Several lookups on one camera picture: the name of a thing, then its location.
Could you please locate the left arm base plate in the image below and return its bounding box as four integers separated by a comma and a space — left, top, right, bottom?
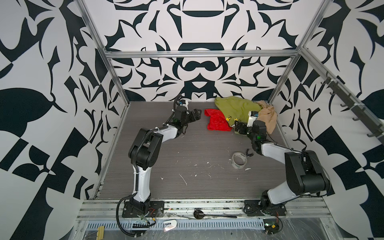
122, 200, 165, 218

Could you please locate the white slotted cable duct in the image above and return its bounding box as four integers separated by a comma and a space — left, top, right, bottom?
86, 219, 265, 231

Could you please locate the red cloth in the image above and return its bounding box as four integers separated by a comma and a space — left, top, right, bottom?
204, 109, 232, 132

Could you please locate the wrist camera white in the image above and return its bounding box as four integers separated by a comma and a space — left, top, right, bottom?
177, 99, 189, 110
247, 111, 259, 127

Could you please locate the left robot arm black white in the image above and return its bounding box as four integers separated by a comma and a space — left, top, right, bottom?
129, 94, 202, 214

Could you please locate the black round knob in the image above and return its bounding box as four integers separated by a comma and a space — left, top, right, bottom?
193, 209, 205, 220

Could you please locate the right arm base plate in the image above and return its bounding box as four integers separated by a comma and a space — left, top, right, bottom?
243, 200, 286, 217

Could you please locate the beige cloth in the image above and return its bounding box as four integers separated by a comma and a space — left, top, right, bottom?
257, 101, 278, 135

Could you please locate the small black binder clip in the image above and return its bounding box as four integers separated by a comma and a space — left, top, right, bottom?
245, 149, 254, 158

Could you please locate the green printed cloth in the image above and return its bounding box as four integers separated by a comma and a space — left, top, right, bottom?
214, 96, 263, 126

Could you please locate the clear tape roll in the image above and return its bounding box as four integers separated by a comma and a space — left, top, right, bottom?
231, 152, 248, 170

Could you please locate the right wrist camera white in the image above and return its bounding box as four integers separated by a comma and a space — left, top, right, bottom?
247, 111, 259, 127

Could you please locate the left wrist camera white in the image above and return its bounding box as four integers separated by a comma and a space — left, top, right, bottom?
177, 99, 189, 110

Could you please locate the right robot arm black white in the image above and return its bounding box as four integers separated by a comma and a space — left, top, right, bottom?
234, 120, 332, 216

